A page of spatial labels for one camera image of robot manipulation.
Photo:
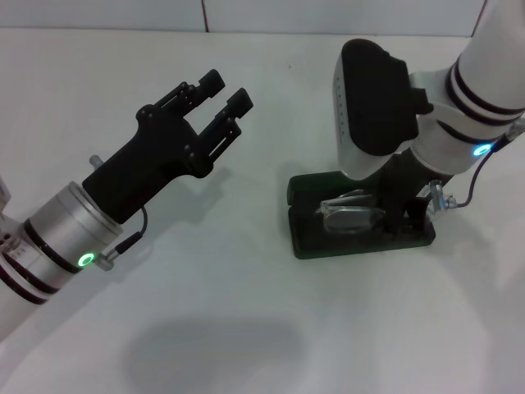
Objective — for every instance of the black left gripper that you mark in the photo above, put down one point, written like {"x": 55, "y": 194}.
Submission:
{"x": 152, "y": 160}

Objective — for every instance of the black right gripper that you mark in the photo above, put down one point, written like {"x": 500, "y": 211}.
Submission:
{"x": 402, "y": 176}

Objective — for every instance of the clear white glasses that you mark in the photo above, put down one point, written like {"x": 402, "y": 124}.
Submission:
{"x": 348, "y": 219}

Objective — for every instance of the green glasses case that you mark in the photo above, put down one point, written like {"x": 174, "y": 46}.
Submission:
{"x": 311, "y": 242}

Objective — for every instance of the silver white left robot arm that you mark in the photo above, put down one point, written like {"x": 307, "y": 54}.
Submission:
{"x": 61, "y": 230}

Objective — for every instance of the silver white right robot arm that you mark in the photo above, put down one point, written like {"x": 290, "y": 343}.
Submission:
{"x": 480, "y": 82}

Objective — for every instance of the small silver port stub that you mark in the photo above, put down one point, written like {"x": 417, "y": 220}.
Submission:
{"x": 95, "y": 161}

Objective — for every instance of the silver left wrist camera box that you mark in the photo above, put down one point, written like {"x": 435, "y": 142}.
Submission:
{"x": 2, "y": 191}

